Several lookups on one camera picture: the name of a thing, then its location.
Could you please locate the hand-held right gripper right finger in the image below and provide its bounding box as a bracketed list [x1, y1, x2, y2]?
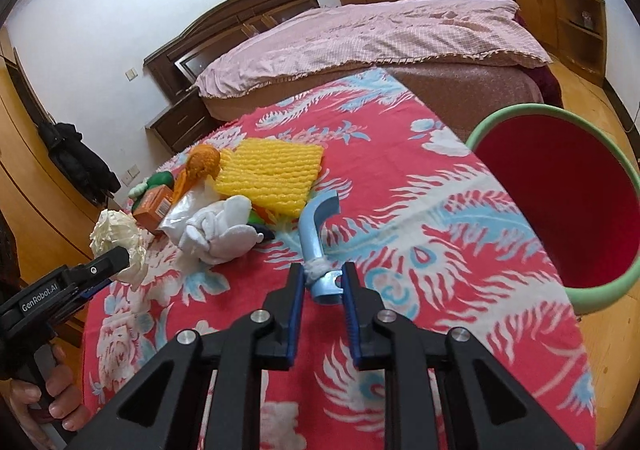
[341, 261, 581, 450]

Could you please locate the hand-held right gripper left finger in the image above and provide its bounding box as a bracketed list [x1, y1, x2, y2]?
[62, 263, 307, 450]

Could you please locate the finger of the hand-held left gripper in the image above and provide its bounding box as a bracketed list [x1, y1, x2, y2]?
[74, 246, 132, 287]
[54, 279, 114, 320]

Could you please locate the white paper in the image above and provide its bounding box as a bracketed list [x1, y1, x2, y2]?
[90, 209, 148, 288]

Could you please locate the orange cardboard box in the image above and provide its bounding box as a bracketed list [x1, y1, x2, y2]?
[132, 184, 176, 233]

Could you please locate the clear plastic bag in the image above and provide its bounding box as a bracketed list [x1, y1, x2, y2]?
[157, 180, 221, 246]

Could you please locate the orange wrapper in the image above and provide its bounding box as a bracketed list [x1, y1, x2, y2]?
[172, 144, 221, 206]

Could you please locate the red bucket with green rim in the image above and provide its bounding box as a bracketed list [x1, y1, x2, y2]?
[465, 103, 640, 313]

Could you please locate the person's left hand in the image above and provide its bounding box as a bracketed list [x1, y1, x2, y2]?
[2, 344, 91, 448]

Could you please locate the red printed blanket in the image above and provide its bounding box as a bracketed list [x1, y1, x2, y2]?
[82, 68, 598, 450]

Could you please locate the green plastic item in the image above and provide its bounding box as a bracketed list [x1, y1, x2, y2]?
[129, 171, 176, 201]

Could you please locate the green toy figure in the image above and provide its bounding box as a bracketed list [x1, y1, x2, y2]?
[247, 207, 276, 241]

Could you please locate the black jacket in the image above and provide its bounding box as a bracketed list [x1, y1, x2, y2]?
[37, 121, 121, 206]

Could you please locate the wooden wardrobe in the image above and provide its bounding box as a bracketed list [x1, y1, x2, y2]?
[0, 28, 131, 251]

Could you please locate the yellow foam net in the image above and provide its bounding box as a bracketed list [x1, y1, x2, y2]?
[214, 137, 325, 218]

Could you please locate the dark wooden nightstand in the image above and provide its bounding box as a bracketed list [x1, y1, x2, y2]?
[145, 90, 218, 153]

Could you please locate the dark wooden headboard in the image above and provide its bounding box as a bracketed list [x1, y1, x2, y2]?
[143, 0, 321, 98]

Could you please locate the brown bed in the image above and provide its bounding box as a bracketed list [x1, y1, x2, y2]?
[200, 58, 566, 123]

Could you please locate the pink quilt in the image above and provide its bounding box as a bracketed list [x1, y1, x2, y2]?
[194, 0, 551, 98]

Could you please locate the maroon bed sheet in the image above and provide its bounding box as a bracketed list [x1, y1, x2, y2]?
[515, 10, 565, 107]

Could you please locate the long wooden cabinet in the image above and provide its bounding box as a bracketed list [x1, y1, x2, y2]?
[335, 0, 608, 91]

